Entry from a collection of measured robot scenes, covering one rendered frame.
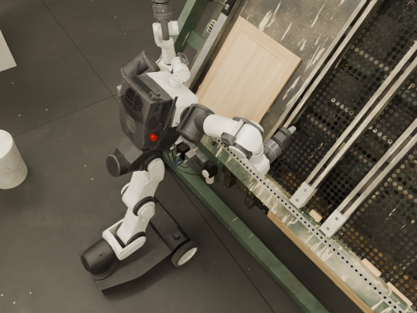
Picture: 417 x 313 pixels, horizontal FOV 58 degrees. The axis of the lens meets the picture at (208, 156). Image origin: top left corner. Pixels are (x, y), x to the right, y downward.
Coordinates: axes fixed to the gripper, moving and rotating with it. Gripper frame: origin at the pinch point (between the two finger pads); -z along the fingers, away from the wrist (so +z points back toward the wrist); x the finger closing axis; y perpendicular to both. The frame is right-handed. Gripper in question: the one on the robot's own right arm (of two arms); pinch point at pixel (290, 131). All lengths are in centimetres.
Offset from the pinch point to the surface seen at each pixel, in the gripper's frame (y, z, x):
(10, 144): 157, 99, -72
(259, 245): -10, 22, -102
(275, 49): 34.8, -29.6, 5.4
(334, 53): 6.0, -33.6, 19.5
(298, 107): 6.1, -13.8, -0.9
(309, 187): -20.4, 6.5, -19.5
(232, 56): 56, -20, -7
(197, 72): 70, -6, -19
